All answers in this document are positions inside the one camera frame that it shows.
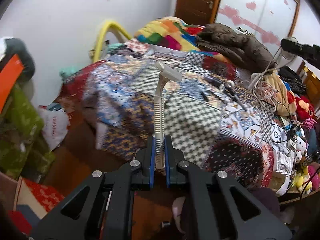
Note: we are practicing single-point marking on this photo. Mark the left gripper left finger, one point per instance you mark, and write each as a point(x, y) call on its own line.
point(102, 205)

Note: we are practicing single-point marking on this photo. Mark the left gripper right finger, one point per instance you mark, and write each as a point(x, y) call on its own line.
point(216, 206)

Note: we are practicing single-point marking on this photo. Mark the white bandage tape roll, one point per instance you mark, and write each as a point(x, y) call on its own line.
point(230, 84)

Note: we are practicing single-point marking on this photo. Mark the black grey marker pen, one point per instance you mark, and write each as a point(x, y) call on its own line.
point(229, 92)

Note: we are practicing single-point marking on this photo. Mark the white disposable razor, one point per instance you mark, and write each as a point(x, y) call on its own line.
point(166, 74)

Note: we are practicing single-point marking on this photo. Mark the purple black spray bottle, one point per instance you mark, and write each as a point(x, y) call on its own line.
point(213, 81)

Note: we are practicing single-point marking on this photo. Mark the wooden bed headboard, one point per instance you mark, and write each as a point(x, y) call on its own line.
point(312, 82)

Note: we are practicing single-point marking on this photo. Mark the red plush toy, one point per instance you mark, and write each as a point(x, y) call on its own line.
point(305, 108)

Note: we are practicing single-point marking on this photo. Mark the brown puffer jacket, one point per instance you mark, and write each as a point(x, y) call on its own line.
point(243, 50)

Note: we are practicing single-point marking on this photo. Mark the white sliding wardrobe with hearts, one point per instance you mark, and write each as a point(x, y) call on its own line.
point(269, 21)

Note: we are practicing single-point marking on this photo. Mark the patchwork patterned bedspread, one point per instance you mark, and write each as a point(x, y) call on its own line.
point(116, 96)

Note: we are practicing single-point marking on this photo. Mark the dalmatian plush toy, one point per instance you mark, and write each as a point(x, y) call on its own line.
point(301, 147)

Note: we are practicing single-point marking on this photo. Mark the yellow plush toy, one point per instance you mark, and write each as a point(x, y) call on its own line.
point(302, 181)

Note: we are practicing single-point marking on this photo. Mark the green patterned bag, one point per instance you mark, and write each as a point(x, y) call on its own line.
point(24, 151)

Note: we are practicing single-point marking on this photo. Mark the white shopping bag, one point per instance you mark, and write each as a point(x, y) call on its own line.
point(56, 122)

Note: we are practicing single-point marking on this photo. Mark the brown wooden door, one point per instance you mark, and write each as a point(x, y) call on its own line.
point(197, 12)

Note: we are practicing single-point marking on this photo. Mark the teal plastic toy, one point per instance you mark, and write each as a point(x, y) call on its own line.
point(67, 72)

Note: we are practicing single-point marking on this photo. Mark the colourful block fleece blanket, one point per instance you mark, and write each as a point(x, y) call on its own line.
point(170, 32)

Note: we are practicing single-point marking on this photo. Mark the orange cardboard box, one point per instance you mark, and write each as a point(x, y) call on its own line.
point(8, 77)

